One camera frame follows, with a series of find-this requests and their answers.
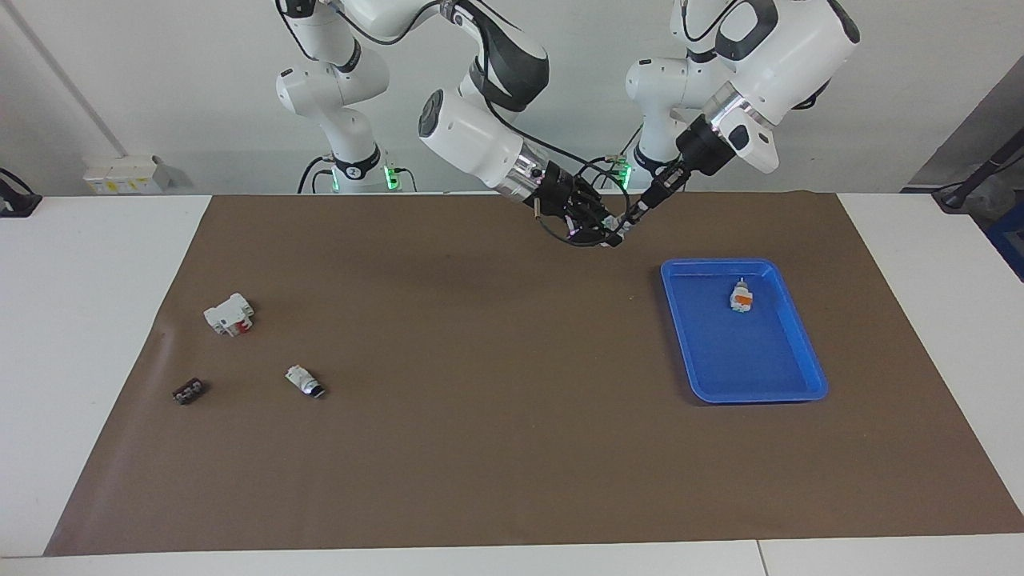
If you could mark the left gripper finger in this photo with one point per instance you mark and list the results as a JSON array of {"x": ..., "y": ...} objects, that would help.
[
  {"x": 652, "y": 198},
  {"x": 659, "y": 205}
]

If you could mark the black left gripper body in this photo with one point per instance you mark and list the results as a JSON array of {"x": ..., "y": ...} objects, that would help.
[{"x": 704, "y": 148}]

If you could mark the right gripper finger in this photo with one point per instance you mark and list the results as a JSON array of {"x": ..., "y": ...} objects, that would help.
[
  {"x": 594, "y": 202},
  {"x": 588, "y": 232}
]

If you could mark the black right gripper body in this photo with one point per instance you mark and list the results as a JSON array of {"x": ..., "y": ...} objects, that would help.
[{"x": 556, "y": 190}]

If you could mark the green white selector switch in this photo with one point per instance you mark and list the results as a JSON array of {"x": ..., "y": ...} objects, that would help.
[{"x": 614, "y": 225}]

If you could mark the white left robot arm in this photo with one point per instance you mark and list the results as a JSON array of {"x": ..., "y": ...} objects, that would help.
[{"x": 800, "y": 48}]

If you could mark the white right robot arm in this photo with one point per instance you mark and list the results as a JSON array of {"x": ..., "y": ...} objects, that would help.
[{"x": 464, "y": 136}]

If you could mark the blue plastic tray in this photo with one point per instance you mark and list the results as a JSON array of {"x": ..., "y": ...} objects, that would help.
[{"x": 744, "y": 360}]

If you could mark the brown table mat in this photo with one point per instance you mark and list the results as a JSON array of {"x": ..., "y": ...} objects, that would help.
[{"x": 480, "y": 440}]

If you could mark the blue crate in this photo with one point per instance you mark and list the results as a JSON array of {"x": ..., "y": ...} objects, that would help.
[{"x": 1010, "y": 240}]

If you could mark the white circuit breaker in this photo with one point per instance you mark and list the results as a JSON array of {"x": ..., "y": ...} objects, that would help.
[{"x": 228, "y": 314}]

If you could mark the small black electronic component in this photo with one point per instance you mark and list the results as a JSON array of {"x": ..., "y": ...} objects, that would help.
[{"x": 188, "y": 391}]

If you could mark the white power strip box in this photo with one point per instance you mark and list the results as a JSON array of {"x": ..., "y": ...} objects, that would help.
[{"x": 128, "y": 174}]

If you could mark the black clamp base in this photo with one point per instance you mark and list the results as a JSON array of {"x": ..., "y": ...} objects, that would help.
[{"x": 14, "y": 200}]

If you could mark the orange white push switch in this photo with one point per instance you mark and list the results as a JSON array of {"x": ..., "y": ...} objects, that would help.
[{"x": 742, "y": 298}]

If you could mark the orange white switch black knob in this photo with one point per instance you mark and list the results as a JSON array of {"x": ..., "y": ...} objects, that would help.
[{"x": 304, "y": 381}]

